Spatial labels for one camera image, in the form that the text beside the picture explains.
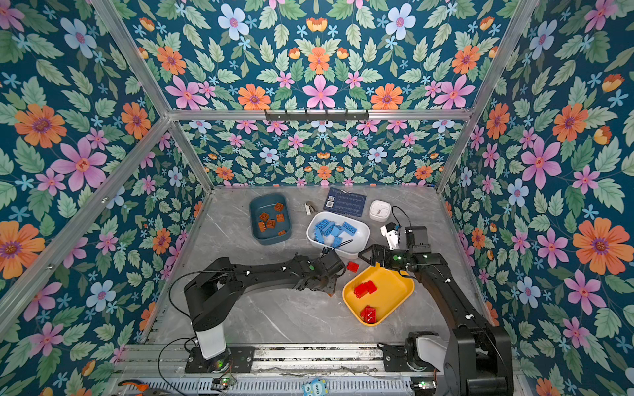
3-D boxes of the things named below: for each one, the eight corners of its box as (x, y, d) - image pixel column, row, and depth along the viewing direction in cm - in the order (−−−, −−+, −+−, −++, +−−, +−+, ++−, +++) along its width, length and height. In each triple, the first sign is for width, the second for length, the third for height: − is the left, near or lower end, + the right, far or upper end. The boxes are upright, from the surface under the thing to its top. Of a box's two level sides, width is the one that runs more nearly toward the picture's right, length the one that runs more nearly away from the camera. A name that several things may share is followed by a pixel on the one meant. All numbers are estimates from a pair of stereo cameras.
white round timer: (370, 222, 109) (371, 216, 106) (368, 205, 115) (369, 199, 112) (391, 222, 109) (392, 216, 106) (388, 204, 115) (389, 199, 112)
